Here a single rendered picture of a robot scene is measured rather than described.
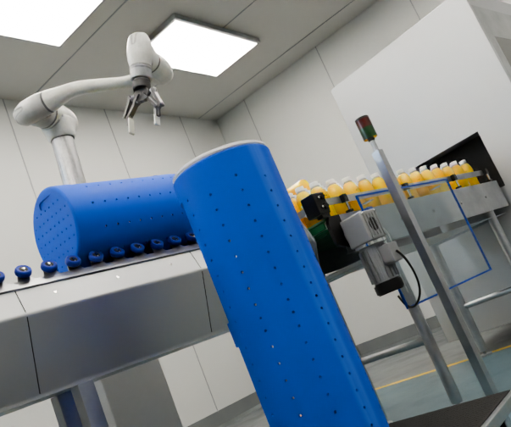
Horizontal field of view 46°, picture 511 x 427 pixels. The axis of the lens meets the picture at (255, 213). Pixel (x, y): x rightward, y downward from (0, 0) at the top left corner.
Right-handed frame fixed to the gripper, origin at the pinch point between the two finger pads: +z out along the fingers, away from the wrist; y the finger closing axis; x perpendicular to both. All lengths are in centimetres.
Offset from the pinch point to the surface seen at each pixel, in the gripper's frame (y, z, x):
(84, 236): -20, 55, 53
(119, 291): -27, 72, 47
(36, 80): 250, -159, -155
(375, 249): -75, 59, -41
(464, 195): -90, 23, -148
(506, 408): -118, 114, -2
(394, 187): -79, 32, -62
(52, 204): -8, 43, 55
